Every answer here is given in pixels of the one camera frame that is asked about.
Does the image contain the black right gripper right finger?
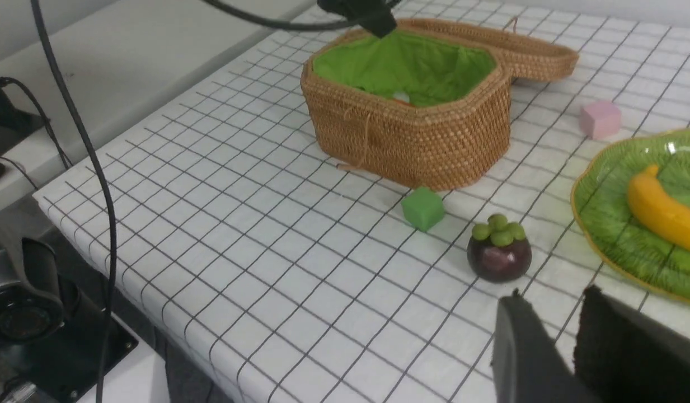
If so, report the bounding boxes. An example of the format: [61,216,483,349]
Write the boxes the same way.
[573,286,690,402]

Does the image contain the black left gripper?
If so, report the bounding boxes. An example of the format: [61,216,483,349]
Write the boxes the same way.
[317,1,401,39]

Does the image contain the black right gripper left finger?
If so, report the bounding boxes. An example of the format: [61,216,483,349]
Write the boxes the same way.
[491,290,600,402]

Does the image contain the orange plastic carrot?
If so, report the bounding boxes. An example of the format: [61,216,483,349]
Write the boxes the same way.
[391,91,413,107]

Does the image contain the purple plastic mangosteen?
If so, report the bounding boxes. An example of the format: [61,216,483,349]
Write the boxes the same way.
[467,213,532,284]

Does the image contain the yellow plastic banana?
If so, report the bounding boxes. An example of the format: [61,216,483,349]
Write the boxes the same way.
[626,164,690,251]

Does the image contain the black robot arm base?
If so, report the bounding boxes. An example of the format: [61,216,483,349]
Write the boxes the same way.
[0,223,138,402]

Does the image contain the woven wicker basket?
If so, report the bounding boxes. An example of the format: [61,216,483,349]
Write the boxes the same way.
[301,30,511,191]

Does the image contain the green glass leaf plate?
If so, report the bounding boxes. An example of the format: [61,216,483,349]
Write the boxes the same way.
[570,128,690,304]

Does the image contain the woven wicker basket lid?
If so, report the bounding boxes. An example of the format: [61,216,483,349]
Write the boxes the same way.
[345,17,580,82]

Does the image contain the green foam cube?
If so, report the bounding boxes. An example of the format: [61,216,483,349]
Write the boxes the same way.
[401,186,445,232]

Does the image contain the pink foam cube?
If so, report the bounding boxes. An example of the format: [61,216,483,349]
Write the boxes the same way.
[579,100,622,139]

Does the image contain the white checkered tablecloth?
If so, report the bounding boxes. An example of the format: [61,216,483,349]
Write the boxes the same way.
[31,0,690,403]

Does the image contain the black cable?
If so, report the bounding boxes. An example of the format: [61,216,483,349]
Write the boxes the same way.
[30,0,118,403]

